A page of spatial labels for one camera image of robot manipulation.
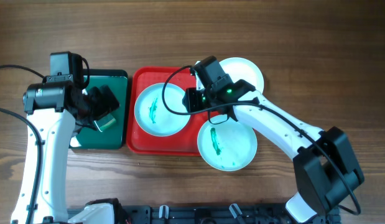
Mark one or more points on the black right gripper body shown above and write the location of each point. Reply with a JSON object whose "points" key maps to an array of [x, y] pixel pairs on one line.
{"points": [[197, 99]]}

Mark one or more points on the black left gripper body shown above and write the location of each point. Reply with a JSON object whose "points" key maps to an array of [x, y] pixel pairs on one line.
{"points": [[98, 104]]}

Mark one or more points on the green yellow sponge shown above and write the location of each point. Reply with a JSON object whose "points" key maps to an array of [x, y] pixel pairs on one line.
{"points": [[105, 122]]}

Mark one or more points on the white plate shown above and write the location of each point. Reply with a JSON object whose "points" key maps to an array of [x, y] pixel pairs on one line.
{"points": [[225, 144], [243, 69], [159, 111]]}

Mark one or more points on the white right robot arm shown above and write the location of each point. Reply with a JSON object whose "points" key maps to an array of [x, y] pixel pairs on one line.
{"points": [[325, 166]]}

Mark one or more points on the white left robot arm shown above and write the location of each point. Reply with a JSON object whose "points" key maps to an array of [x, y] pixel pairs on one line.
{"points": [[57, 109]]}

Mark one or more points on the green water tray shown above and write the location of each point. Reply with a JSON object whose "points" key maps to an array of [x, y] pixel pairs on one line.
{"points": [[112, 136]]}

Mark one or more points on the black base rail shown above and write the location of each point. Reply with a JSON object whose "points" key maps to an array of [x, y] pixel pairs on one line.
{"points": [[263, 213]]}

